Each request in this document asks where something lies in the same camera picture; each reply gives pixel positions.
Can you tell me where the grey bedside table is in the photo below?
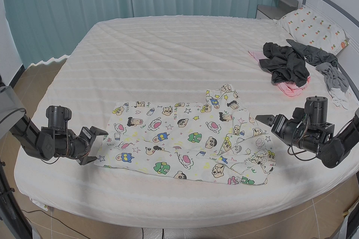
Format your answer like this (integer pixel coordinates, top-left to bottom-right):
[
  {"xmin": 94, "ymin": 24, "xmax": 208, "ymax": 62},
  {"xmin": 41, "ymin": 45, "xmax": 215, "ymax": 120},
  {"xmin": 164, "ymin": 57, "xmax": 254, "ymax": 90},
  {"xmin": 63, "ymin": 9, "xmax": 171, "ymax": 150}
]
[{"xmin": 257, "ymin": 0, "xmax": 299, "ymax": 20}]

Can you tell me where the white printed pyjama top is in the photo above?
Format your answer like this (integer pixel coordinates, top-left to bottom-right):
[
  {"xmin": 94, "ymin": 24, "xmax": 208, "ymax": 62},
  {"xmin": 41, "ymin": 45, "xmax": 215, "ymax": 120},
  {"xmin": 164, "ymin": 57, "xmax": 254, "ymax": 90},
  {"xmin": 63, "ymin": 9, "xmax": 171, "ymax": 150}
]
[{"xmin": 94, "ymin": 82, "xmax": 278, "ymax": 186}]

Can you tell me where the white printed pillow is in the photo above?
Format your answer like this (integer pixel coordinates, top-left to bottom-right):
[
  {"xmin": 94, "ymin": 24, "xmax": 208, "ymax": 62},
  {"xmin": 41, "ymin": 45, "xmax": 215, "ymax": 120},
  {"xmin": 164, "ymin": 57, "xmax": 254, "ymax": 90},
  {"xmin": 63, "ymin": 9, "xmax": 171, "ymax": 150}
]
[{"xmin": 273, "ymin": 6, "xmax": 351, "ymax": 56}]

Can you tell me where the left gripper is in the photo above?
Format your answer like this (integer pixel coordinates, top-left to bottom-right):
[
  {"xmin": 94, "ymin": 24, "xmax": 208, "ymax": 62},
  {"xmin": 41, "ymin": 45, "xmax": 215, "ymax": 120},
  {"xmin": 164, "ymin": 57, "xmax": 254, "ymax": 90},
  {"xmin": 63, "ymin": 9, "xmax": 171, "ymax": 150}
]
[{"xmin": 57, "ymin": 126, "xmax": 109, "ymax": 167}]

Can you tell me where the black cable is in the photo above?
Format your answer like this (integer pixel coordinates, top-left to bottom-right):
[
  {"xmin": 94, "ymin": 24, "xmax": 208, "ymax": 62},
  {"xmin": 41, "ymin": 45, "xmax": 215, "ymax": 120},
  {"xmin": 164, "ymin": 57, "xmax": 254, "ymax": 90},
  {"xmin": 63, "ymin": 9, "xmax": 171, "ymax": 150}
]
[
  {"xmin": 41, "ymin": 145, "xmax": 91, "ymax": 164},
  {"xmin": 287, "ymin": 144, "xmax": 321, "ymax": 162}
]

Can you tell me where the bed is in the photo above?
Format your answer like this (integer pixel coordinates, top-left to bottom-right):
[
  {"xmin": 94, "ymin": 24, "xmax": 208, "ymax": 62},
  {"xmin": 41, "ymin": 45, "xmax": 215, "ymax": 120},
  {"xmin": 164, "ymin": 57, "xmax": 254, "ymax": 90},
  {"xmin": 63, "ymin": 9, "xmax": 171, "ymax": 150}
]
[{"xmin": 14, "ymin": 0, "xmax": 359, "ymax": 226}]

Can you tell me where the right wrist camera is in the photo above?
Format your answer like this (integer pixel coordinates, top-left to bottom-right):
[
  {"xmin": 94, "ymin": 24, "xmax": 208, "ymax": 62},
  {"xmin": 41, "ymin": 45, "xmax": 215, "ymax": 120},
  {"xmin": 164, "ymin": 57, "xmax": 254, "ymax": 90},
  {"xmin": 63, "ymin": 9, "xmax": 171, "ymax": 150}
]
[{"xmin": 292, "ymin": 107, "xmax": 307, "ymax": 122}]

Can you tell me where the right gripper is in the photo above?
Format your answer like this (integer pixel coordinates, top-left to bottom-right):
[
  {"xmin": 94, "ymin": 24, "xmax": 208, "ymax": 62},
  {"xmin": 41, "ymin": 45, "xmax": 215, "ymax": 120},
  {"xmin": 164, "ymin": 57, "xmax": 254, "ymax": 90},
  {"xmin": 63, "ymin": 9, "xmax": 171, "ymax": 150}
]
[{"xmin": 270, "ymin": 114, "xmax": 323, "ymax": 153}]

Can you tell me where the pink garment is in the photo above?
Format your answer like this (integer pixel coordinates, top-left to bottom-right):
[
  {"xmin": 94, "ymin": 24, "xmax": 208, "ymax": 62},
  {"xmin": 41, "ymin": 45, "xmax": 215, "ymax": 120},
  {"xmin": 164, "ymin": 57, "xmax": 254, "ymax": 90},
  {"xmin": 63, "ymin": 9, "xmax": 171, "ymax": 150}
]
[{"xmin": 248, "ymin": 50, "xmax": 312, "ymax": 97}]

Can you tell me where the dark grey garment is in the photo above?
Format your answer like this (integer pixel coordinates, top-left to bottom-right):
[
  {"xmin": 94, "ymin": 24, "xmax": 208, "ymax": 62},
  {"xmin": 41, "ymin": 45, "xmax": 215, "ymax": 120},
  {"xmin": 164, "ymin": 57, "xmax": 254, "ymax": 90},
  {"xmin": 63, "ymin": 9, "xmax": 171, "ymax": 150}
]
[{"xmin": 286, "ymin": 39, "xmax": 337, "ymax": 66}]

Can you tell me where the black garment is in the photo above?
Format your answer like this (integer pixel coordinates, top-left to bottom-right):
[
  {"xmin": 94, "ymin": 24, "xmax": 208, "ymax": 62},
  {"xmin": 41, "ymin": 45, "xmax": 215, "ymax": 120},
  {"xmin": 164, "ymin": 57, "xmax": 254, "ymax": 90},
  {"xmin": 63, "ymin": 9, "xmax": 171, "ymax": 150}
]
[{"xmin": 259, "ymin": 42, "xmax": 310, "ymax": 87}]

